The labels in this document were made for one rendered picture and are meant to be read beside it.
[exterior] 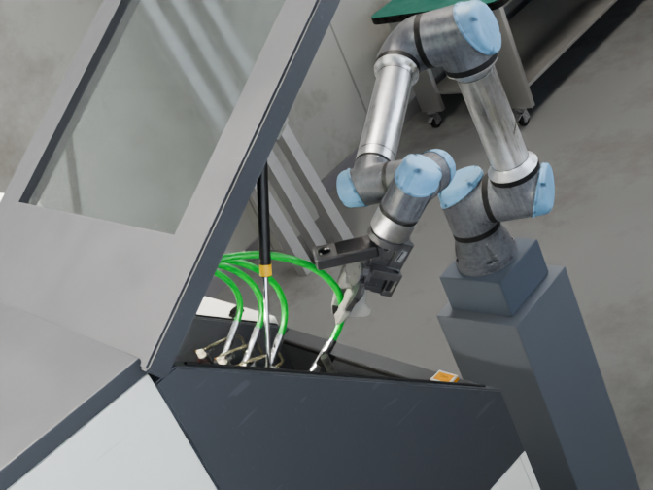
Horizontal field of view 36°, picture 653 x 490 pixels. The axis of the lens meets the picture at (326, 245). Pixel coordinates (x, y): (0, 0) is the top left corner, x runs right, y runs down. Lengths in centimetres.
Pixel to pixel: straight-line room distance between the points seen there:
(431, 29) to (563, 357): 91
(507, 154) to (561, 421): 72
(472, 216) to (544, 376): 44
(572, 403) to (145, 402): 142
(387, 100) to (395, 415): 64
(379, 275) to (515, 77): 339
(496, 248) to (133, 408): 119
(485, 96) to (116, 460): 114
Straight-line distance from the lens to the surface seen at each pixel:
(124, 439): 148
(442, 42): 213
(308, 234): 470
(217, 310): 262
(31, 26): 442
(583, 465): 275
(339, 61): 551
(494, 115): 222
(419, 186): 176
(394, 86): 208
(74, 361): 155
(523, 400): 259
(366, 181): 191
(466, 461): 197
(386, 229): 181
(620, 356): 354
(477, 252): 242
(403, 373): 214
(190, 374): 151
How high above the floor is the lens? 216
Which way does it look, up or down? 26 degrees down
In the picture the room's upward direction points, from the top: 25 degrees counter-clockwise
